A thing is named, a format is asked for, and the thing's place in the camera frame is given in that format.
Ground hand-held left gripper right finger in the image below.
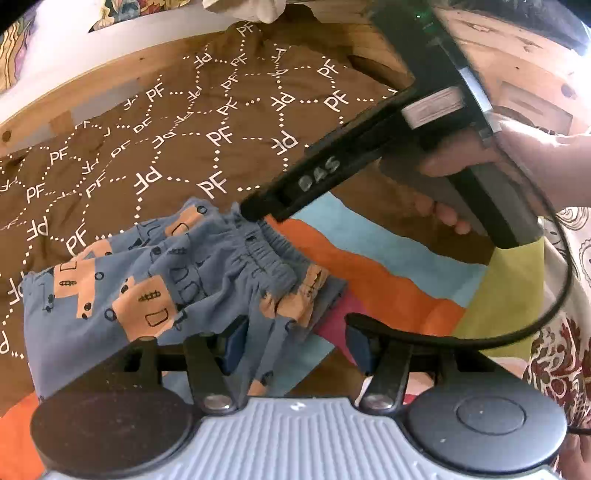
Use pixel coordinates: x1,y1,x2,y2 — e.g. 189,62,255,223
346,323,504,414

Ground white hanging garment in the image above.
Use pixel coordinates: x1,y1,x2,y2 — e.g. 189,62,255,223
202,0,288,25

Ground red patterned white clothing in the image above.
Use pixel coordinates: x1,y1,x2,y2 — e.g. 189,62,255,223
525,203,591,462

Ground brown letter-print blanket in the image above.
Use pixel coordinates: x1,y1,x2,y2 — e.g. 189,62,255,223
0,21,403,361

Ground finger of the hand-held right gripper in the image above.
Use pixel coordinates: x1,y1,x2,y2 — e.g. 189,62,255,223
239,172,302,223

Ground wooden bed frame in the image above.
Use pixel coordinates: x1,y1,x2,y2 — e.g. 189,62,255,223
0,9,591,158

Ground torn colourful wall poster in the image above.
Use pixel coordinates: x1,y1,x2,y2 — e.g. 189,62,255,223
89,0,195,34

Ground blue car-print pants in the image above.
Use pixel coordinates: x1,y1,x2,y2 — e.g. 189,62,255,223
23,198,348,403

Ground multicolour striped blanket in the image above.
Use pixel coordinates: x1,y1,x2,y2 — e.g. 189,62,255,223
0,191,546,480

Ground person's right hand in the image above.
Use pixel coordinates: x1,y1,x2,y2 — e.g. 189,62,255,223
413,122,580,234

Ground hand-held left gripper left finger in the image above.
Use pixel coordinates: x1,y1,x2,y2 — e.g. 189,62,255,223
122,318,251,415

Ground swirl pattern wall poster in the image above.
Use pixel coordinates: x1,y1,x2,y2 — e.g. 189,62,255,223
0,9,38,89

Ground black cable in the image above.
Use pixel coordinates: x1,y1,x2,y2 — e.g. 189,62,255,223
345,111,577,352

